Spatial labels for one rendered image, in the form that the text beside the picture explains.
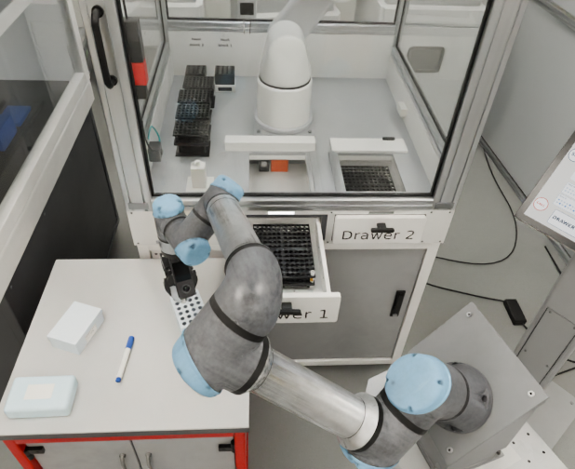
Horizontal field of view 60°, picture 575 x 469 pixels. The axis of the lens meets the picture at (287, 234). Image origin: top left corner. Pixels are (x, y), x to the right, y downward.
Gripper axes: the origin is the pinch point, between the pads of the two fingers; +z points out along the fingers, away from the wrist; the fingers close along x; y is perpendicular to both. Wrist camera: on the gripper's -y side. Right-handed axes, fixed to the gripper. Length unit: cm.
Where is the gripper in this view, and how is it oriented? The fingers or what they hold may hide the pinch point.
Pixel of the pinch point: (183, 300)
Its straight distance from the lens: 149.1
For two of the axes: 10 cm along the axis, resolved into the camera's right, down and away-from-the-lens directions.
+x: -9.1, 2.5, -3.2
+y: -4.0, -6.4, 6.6
